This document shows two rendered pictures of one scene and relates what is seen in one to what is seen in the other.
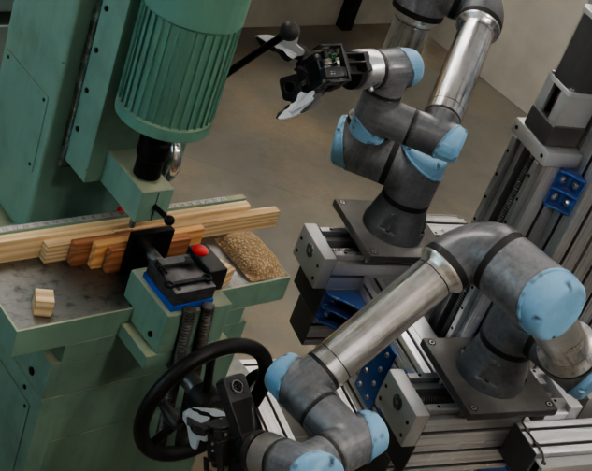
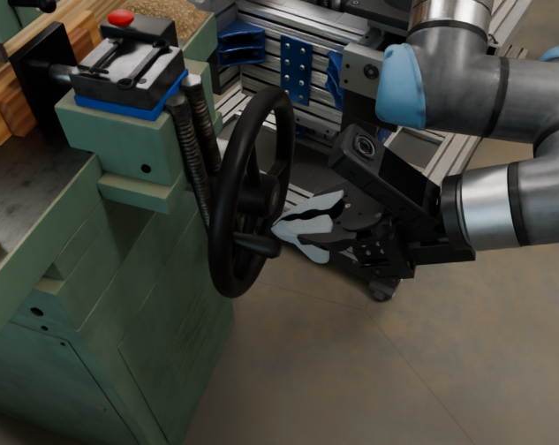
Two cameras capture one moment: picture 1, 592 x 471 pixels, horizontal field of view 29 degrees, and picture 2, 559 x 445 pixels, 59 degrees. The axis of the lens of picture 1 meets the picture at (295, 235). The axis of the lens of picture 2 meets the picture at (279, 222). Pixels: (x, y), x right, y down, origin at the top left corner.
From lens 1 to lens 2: 148 cm
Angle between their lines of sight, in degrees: 25
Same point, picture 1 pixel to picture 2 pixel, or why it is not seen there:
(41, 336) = (11, 282)
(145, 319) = (124, 154)
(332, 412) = (542, 80)
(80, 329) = (55, 229)
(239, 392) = (375, 153)
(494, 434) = not seen: hidden behind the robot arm
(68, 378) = (87, 285)
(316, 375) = (466, 46)
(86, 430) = (140, 304)
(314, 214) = not seen: hidden behind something
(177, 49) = not seen: outside the picture
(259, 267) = (182, 19)
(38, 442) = (109, 358)
